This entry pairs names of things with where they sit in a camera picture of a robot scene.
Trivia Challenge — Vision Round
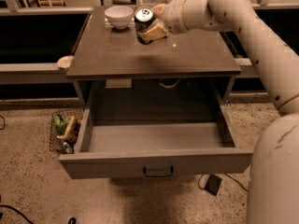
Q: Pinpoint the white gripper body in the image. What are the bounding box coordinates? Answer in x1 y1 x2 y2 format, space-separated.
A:
162 0 187 35

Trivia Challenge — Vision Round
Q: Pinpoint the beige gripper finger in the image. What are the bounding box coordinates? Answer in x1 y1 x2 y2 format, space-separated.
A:
137 19 168 41
152 4 166 19

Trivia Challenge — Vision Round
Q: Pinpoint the dark pepsi soda can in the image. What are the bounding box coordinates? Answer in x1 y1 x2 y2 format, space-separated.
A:
135 6 155 45

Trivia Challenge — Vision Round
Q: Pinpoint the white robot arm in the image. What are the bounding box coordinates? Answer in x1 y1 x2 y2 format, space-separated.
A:
136 0 299 224

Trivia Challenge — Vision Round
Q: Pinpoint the grey cabinet with counter top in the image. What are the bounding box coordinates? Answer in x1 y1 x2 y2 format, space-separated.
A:
67 7 240 126

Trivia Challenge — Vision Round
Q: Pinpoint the grey open top drawer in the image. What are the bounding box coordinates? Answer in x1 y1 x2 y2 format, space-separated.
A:
59 106 252 178

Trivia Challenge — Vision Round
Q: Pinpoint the white ceramic bowl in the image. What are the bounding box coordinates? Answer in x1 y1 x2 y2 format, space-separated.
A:
105 6 134 29

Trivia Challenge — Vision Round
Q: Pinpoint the small round white dish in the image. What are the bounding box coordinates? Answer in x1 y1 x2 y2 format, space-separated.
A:
57 55 74 69

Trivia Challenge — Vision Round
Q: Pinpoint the green snack bag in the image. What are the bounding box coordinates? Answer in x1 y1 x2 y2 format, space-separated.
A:
52 114 67 135

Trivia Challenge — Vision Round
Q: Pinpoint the black floor power box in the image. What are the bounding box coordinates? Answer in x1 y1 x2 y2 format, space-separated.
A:
204 175 222 196

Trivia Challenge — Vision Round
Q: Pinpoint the black wire basket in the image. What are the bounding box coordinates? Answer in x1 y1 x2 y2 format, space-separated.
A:
50 108 83 154

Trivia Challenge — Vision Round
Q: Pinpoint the black drawer handle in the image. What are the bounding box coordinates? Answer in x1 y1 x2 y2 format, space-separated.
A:
143 166 174 177

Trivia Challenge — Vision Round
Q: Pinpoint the black floor cable right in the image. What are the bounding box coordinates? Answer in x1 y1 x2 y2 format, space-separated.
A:
197 173 249 193

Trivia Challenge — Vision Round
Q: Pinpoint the black floor cable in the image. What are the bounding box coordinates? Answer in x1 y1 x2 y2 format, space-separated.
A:
0 192 78 224
197 173 249 193

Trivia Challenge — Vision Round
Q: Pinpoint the black floor cable left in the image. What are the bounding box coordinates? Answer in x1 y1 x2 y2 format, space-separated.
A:
0 192 78 224

